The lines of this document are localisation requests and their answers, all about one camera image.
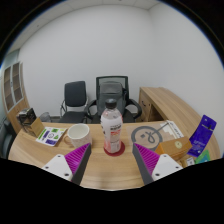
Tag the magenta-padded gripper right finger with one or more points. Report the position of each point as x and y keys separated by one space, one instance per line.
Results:
x=146 y=159

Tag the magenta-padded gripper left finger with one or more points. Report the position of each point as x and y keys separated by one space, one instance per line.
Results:
x=77 y=159

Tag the clear bottle with white label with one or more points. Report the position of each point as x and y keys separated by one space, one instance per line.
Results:
x=112 y=128

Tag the white ceramic mug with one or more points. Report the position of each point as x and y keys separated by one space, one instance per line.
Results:
x=79 y=135

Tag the flat round red coaster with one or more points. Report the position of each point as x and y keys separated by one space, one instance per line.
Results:
x=122 y=150

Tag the brown cardboard box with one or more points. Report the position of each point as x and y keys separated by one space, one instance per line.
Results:
x=173 y=148

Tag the white and green leaflet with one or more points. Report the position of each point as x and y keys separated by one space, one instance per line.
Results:
x=50 y=136

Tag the small yellow-brown packet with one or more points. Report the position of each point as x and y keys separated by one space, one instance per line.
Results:
x=188 y=161

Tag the green packet with teal card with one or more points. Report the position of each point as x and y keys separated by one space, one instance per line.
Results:
x=203 y=157

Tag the wooden side desk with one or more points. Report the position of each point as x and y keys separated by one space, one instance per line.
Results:
x=166 y=103

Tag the purple pouch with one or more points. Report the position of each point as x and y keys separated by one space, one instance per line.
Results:
x=201 y=135

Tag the dark box on brown box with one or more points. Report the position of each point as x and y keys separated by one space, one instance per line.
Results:
x=29 y=120

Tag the black visitor chair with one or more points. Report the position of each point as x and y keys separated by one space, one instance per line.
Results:
x=75 y=95

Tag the dark swivel chair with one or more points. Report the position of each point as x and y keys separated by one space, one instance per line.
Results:
x=6 y=140

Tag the grey mesh office chair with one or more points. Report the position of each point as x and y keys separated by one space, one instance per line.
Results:
x=111 y=90

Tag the wooden cabinet with glass doors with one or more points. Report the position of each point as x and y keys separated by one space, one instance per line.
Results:
x=15 y=96

